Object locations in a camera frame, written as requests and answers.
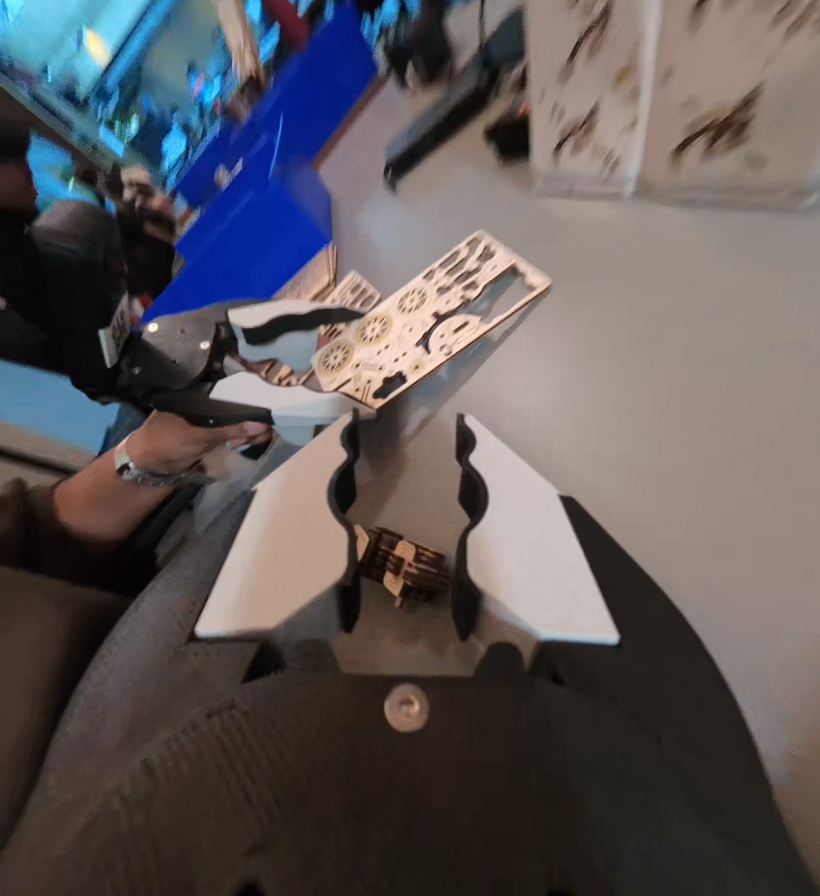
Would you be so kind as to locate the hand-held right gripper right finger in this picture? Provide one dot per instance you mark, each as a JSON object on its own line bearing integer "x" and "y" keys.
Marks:
{"x": 536, "y": 560}

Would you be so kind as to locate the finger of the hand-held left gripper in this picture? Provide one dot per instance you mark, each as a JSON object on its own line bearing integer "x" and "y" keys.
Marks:
{"x": 277, "y": 402}
{"x": 242, "y": 318}

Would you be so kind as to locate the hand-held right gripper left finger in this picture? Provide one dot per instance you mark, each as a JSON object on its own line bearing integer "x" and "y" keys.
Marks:
{"x": 277, "y": 560}

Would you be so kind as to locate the wooden puzzle model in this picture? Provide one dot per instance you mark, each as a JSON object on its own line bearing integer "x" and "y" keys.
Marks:
{"x": 399, "y": 560}

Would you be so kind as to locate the large wooden parts sheet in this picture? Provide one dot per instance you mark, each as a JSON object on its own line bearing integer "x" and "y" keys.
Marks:
{"x": 452, "y": 308}

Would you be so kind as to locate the person's left forearm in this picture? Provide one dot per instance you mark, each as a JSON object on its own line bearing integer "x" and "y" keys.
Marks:
{"x": 95, "y": 504}

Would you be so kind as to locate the grey desk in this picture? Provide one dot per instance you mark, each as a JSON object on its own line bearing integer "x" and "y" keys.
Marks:
{"x": 662, "y": 420}

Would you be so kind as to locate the person's left hand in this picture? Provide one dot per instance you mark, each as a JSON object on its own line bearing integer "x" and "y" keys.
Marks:
{"x": 179, "y": 441}

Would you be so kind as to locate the wooden sheet stack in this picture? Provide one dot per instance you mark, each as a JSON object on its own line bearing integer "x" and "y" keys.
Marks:
{"x": 312, "y": 273}

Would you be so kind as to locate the silver mesh wristwatch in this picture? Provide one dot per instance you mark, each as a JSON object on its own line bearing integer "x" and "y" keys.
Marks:
{"x": 134, "y": 469}

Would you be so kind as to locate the long black device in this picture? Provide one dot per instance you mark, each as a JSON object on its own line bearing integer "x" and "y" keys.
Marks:
{"x": 438, "y": 133}

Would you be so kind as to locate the person's brown sweater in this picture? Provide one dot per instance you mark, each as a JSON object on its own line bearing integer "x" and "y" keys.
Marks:
{"x": 18, "y": 665}

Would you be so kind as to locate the black box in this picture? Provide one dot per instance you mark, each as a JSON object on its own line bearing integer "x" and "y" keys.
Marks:
{"x": 508, "y": 136}

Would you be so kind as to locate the white instruction booklet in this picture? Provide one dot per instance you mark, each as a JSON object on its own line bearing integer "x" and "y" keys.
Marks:
{"x": 662, "y": 105}

